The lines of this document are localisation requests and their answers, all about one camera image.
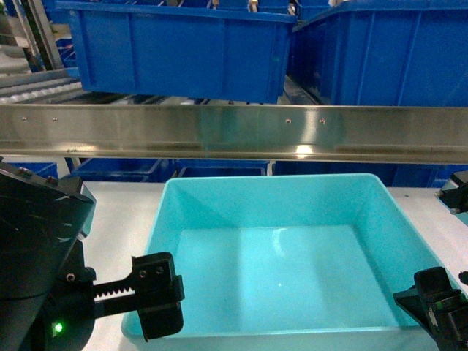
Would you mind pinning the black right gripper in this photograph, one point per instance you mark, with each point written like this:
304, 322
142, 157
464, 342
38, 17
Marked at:
439, 308

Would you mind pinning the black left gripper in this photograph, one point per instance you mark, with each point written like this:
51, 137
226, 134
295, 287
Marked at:
60, 315

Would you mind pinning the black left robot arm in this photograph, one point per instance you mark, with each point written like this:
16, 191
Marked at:
45, 216

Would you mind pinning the blue bin lower middle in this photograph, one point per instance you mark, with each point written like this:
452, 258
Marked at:
195, 168

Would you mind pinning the blue bin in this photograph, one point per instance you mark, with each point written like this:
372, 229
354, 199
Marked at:
138, 47
391, 174
125, 170
386, 53
195, 168
43, 169

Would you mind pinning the blue bin lower left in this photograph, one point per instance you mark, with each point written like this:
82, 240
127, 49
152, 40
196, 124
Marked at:
125, 170

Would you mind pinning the blue bin lower right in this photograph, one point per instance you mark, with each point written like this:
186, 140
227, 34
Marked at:
391, 174

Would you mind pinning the blue bin far left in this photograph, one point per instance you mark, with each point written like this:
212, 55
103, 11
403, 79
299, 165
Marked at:
43, 169

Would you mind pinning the roller conveyor track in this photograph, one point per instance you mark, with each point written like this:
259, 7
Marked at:
50, 88

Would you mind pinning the blue bin upper left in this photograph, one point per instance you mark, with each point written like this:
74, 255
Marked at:
138, 47

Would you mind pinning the blue bin upper right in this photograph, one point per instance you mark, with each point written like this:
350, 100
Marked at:
386, 53

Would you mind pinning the stainless steel shelf rail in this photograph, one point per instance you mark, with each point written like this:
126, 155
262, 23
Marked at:
419, 135

